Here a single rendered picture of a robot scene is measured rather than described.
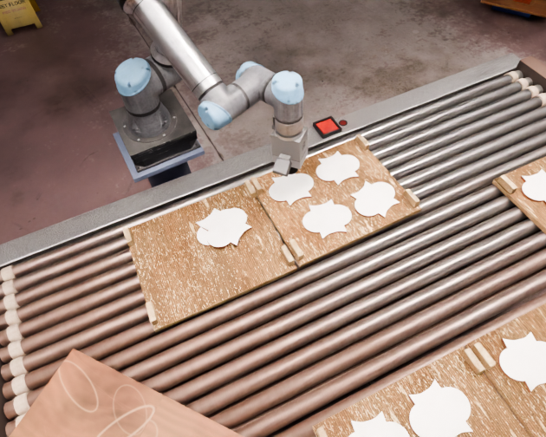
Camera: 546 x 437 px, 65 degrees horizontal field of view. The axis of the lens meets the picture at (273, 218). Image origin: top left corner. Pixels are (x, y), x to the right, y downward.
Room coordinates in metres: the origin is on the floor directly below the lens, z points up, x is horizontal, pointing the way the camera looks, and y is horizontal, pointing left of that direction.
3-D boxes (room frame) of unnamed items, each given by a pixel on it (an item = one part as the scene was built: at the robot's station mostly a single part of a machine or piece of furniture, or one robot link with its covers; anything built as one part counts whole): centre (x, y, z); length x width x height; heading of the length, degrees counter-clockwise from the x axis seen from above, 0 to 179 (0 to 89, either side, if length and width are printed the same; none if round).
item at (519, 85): (0.95, -0.10, 0.90); 1.95 x 0.05 x 0.05; 110
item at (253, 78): (0.93, 0.01, 1.29); 0.11 x 0.11 x 0.08; 41
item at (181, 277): (0.67, 0.20, 0.93); 0.41 x 0.35 x 0.02; 110
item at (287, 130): (0.87, -0.06, 1.21); 0.08 x 0.08 x 0.05
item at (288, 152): (0.85, -0.05, 1.13); 0.12 x 0.09 x 0.16; 152
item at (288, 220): (0.83, -0.19, 0.93); 0.41 x 0.35 x 0.02; 111
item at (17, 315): (0.86, -0.14, 0.90); 1.95 x 0.05 x 0.05; 110
